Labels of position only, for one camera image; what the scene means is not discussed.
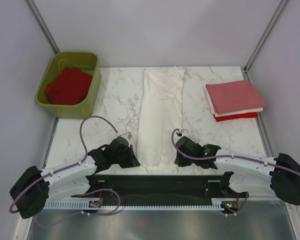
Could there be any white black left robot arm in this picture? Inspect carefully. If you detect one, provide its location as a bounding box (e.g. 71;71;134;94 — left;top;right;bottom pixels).
9;132;140;219

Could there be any right aluminium frame post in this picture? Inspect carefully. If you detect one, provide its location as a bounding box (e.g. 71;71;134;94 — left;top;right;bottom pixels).
240;0;290;76

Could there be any aluminium frame post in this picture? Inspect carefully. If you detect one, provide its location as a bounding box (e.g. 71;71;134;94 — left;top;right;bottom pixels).
240;0;290;76
24;0;60;55

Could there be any white printed t-shirt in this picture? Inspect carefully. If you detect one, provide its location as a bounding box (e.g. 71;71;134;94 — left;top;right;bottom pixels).
136;66;186;168

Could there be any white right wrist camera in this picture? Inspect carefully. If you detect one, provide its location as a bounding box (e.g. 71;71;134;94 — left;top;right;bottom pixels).
176;129;188;137

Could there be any red folded t-shirt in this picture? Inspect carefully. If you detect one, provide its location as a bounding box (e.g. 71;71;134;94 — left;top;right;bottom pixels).
214;112;258;122

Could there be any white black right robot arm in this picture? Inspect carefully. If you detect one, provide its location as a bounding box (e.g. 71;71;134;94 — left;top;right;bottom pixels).
171;133;300;206

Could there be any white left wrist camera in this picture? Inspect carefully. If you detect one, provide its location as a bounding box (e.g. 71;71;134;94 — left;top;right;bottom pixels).
118;132;133;141

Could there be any olive green plastic bin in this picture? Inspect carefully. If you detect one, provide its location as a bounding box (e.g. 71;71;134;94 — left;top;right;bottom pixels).
35;51;102;119

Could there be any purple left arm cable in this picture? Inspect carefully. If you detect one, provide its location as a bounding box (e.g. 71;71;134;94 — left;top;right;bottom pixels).
9;116;123;228

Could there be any left aluminium frame post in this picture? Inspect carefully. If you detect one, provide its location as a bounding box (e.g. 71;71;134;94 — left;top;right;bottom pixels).
24;0;60;55

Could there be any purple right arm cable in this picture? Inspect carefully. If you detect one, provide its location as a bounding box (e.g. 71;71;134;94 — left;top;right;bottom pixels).
171;128;300;217

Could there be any pink folded t-shirt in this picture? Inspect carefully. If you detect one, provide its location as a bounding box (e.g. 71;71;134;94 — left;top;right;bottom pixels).
205;79;267;114

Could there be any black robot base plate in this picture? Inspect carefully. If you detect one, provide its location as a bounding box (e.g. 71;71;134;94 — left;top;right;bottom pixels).
81;174;248;206

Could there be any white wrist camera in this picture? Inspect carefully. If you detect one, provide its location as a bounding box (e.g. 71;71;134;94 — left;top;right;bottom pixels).
118;132;133;141
176;129;188;137

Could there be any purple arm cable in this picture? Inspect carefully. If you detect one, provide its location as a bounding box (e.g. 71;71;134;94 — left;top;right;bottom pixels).
9;116;123;228
171;128;300;217

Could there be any dark red t-shirt in bin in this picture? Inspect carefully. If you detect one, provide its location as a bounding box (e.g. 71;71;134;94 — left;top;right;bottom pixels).
44;66;93;106

